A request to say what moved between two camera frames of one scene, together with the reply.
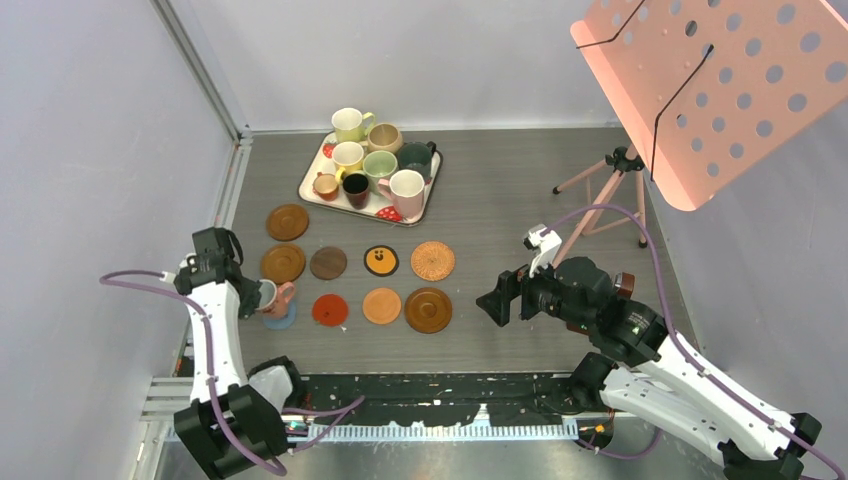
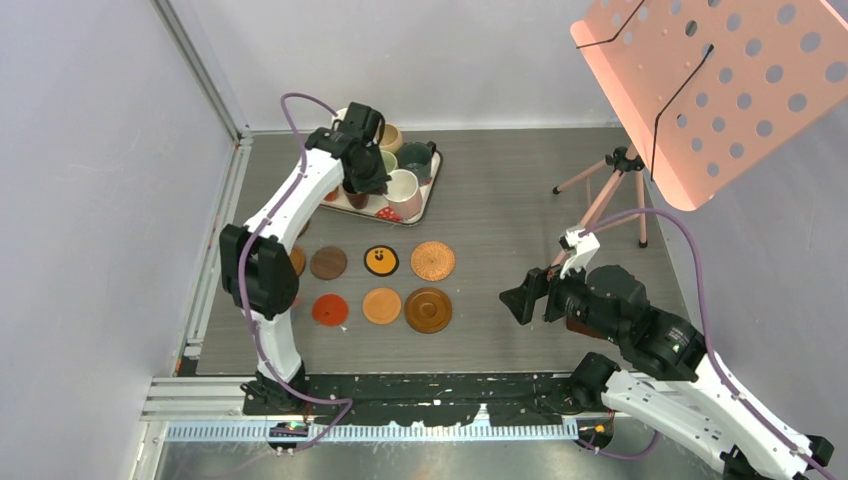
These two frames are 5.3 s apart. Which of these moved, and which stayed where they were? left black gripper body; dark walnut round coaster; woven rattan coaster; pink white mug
Moved: left black gripper body
Stayed: pink white mug; dark walnut round coaster; woven rattan coaster
